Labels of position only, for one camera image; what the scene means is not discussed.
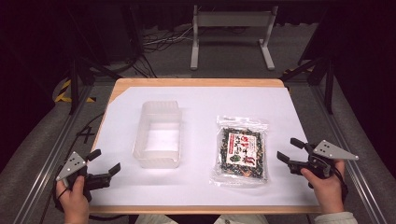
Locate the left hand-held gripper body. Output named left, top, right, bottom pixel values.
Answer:
left=55, top=151, right=112, bottom=203

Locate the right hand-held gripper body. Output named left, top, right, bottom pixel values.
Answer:
left=287, top=139, right=360, bottom=180

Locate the clear snack packet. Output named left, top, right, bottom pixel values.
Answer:
left=209, top=115, right=270, bottom=189

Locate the translucent plastic container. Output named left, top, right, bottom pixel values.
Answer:
left=132, top=100, right=183, bottom=170

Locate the person's left hand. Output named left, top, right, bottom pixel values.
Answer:
left=55, top=175, right=90, bottom=224

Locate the person's right hand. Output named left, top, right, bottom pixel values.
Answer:
left=300, top=160, right=347, bottom=216

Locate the yellow black floor tape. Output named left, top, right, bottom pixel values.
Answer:
left=54, top=78, right=97, bottom=104

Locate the person's pale sleeve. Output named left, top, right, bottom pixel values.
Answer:
left=313, top=211, right=359, bottom=224

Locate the black tripod stand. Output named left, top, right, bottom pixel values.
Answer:
left=279, top=54, right=336, bottom=115
left=66, top=0, right=124, bottom=116

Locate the white paper sheet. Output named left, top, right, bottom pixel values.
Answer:
left=89, top=86, right=319, bottom=207

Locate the person's pale clothing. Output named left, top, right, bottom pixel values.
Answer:
left=134, top=214, right=270, bottom=224

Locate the white metal stand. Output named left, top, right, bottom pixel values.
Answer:
left=190, top=4, right=279, bottom=71

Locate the aluminium rail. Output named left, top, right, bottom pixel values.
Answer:
left=309, top=83, right=389, bottom=224
left=12, top=83, right=94, bottom=224

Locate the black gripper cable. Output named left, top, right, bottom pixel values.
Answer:
left=51, top=183, right=129, bottom=222

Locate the bundle of floor cables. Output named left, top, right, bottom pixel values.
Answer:
left=142, top=25, right=194, bottom=53

